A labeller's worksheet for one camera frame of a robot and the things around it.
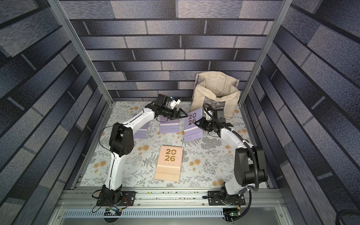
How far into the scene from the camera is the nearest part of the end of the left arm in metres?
0.79

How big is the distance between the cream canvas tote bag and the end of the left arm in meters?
0.16

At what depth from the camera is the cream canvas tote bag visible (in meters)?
0.95
